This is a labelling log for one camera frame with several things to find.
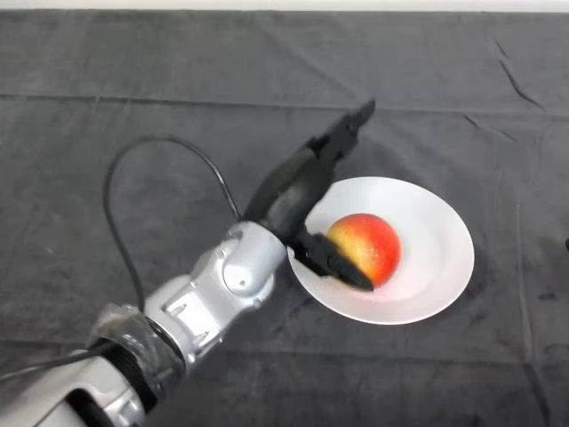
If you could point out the black cloth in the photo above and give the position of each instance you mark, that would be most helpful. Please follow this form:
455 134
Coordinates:
133 66

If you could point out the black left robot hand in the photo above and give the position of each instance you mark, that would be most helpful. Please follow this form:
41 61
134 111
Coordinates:
293 191

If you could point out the red yellow apple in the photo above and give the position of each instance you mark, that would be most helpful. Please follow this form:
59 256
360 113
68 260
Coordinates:
371 244

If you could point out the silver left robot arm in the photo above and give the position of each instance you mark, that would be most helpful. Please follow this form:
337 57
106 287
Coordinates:
209 293

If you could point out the white round plate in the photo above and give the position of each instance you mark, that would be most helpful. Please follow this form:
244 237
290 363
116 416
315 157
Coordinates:
427 231

